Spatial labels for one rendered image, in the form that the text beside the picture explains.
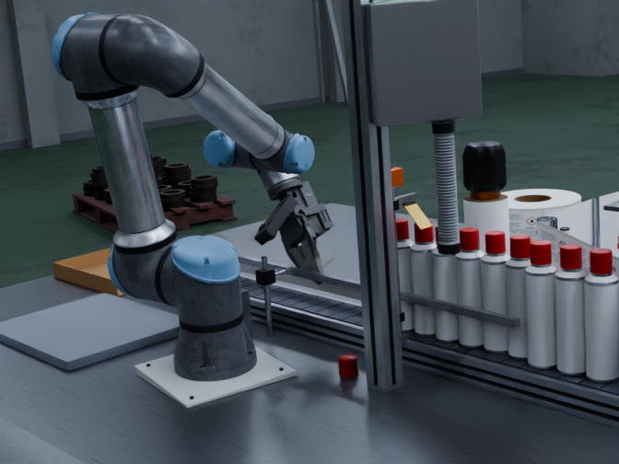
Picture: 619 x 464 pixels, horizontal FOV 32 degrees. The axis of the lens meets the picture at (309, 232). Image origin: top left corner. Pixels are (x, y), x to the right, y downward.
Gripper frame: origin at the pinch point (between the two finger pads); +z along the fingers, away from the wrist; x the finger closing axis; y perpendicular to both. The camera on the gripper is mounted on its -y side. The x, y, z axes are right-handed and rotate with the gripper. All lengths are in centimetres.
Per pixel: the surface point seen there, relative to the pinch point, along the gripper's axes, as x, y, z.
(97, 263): 79, 0, -35
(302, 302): 6.2, -0.5, 2.7
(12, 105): 805, 379, -410
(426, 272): -30.4, -1.3, 10.2
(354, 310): -4.8, 1.8, 9.1
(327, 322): -4.2, -5.0, 9.5
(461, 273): -38.7, -1.9, 13.4
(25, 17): 742, 396, -476
